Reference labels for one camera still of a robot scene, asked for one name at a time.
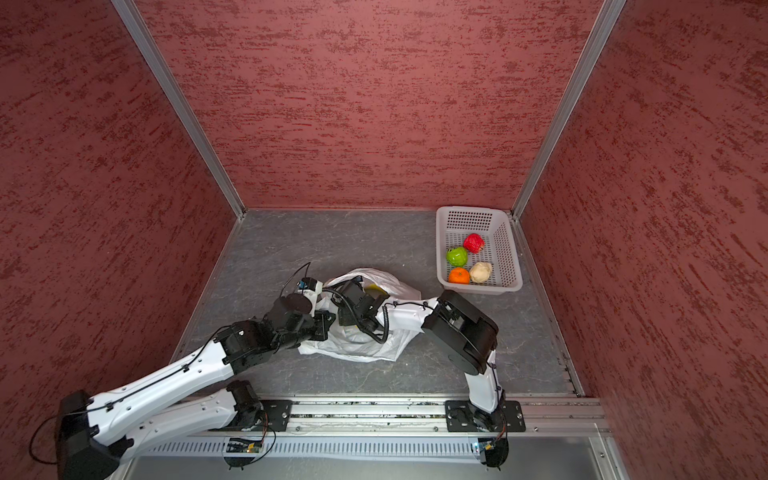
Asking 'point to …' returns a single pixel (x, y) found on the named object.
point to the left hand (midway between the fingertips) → (335, 324)
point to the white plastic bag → (406, 313)
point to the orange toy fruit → (459, 275)
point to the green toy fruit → (457, 256)
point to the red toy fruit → (474, 243)
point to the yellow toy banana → (375, 287)
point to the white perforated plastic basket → (497, 227)
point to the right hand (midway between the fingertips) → (349, 318)
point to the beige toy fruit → (480, 271)
